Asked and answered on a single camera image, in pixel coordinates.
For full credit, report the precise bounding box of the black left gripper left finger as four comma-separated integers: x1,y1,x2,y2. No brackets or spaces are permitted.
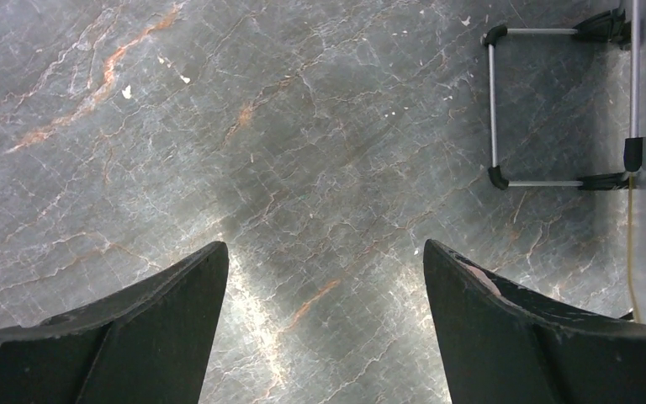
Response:
0,242,229,403

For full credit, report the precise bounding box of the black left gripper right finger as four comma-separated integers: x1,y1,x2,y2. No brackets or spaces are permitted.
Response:
423,239,646,403

